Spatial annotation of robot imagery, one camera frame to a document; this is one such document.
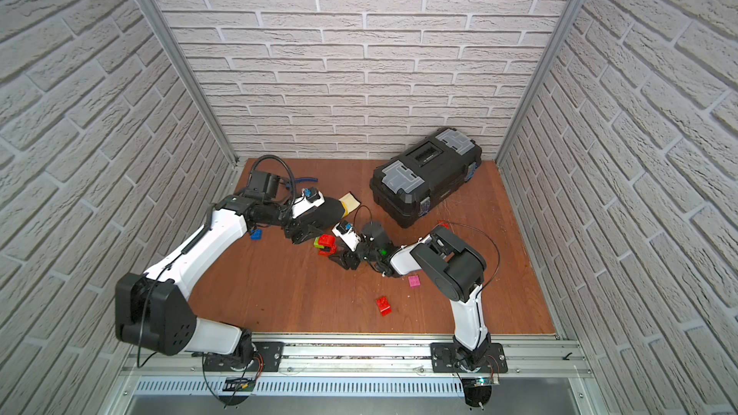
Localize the small red lego brick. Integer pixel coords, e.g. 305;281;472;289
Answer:
318;247;336;257

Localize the red lego brick front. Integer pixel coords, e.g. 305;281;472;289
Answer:
376;296;392;317

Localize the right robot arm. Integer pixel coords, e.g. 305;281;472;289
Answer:
331;220;507;376

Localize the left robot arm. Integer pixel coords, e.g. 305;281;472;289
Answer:
115;167;351;370

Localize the pink lego brick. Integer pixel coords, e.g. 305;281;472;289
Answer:
409;275;421;288

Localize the black work glove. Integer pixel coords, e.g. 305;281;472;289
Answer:
312;192;361;231

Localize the black plastic toolbox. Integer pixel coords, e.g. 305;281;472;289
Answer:
369;127;482;229

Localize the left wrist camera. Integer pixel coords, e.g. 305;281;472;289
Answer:
291;188;325;219

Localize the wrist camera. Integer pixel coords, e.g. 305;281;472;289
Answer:
332;220;361;252
291;188;325;219

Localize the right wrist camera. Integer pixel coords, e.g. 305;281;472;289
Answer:
332;220;361;252

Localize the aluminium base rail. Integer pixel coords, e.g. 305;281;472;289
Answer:
117;334;593;403

